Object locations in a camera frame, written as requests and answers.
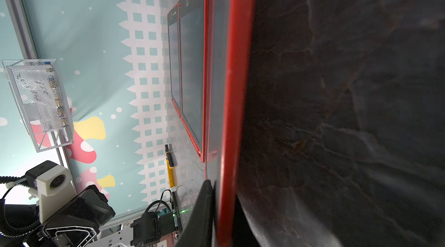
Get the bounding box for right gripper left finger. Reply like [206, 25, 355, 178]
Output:
[176, 180, 214, 247]

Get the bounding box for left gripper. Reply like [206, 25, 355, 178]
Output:
[24, 185, 115, 247]

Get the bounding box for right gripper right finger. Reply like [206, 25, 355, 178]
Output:
[232, 197, 260, 247]

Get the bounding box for red writing tablet top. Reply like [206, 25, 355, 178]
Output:
[167, 5, 182, 119]

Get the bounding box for red writing tablet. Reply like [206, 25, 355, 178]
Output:
[206, 0, 255, 247]
[178, 0, 209, 163]
[167, 5, 182, 119]

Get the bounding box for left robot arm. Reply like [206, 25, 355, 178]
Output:
[1, 185, 115, 247]

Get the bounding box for clear plastic bag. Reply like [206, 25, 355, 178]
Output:
[12, 65, 70, 132]

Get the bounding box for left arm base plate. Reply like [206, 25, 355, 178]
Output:
[86, 226, 133, 247]

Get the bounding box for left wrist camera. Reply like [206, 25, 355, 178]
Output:
[25, 160, 77, 223]

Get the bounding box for yellow handled pliers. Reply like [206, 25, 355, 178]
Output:
[165, 144, 175, 188]

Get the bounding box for white wire wall basket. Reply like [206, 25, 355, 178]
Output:
[2, 59, 74, 153]

